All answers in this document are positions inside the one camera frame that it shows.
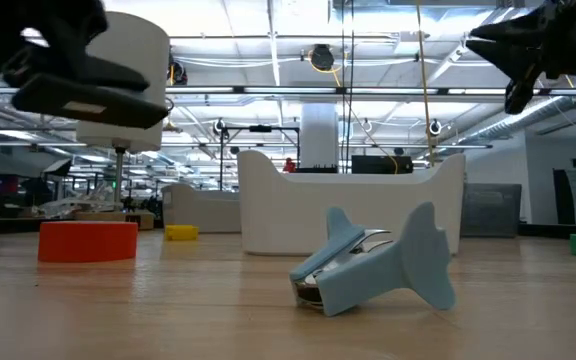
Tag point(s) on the dark translucent plastic bin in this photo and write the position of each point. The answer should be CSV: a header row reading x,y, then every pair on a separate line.
x,y
493,210

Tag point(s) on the yellow mini stapler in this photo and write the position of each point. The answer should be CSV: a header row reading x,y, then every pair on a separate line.
x,y
181,233

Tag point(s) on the silver ventilation duct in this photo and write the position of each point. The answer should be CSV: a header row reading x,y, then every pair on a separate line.
x,y
528,117

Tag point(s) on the black equipment case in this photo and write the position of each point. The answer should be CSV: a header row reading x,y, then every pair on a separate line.
x,y
382,164

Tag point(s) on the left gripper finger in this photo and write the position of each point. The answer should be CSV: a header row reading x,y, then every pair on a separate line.
x,y
93,70
118,107

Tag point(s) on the light grey plastic bin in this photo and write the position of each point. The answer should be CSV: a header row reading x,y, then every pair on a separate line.
x,y
198,210

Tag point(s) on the black metal stand frame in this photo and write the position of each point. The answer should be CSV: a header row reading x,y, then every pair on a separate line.
x,y
260,128

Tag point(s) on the white plastic bin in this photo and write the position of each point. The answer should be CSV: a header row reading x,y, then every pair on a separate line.
x,y
288,210

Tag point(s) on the white building pillar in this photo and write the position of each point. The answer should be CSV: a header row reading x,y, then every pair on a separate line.
x,y
319,135

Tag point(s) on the light blue staple remover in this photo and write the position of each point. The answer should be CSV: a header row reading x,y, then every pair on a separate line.
x,y
368,280

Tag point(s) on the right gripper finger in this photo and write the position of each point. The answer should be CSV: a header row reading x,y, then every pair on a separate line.
x,y
513,27
513,60

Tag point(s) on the red tape roll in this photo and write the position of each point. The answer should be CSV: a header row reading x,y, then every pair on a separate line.
x,y
88,242

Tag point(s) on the small red background object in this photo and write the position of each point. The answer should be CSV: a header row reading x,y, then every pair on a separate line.
x,y
289,165

